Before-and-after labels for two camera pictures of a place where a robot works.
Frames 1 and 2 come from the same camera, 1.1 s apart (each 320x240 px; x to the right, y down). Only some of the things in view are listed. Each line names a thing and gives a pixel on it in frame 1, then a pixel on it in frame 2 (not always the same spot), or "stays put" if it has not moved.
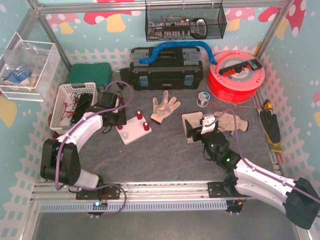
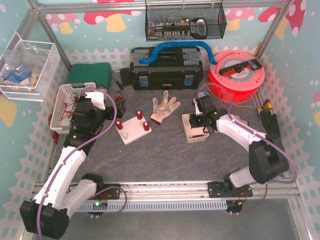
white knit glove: (165, 108) stays put
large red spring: (139, 114) stays put
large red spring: (146, 126) stays put
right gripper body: (197, 135) → (196, 121)
